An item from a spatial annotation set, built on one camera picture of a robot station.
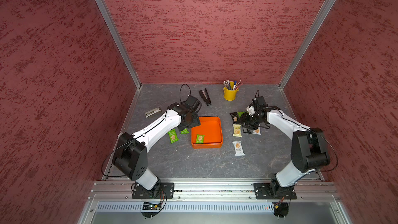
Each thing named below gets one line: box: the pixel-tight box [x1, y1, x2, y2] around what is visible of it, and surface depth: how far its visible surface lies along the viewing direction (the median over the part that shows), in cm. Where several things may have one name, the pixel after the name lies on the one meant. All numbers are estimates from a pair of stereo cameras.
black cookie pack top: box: [229, 112, 238, 124], surface depth 102 cm
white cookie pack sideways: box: [251, 127, 262, 136], surface depth 96 cm
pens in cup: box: [223, 79, 242, 90], surface depth 109 cm
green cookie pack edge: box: [167, 128, 180, 144], surface depth 94 cm
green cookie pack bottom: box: [195, 134, 206, 144], surface depth 92 cm
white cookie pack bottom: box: [232, 141, 246, 157], surface depth 89 cm
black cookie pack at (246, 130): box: [242, 127, 252, 134], surface depth 96 cm
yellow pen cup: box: [223, 87, 239, 102], surface depth 109 cm
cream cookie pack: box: [232, 124, 243, 138], surface depth 96 cm
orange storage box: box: [190, 116, 223, 149], surface depth 99 cm
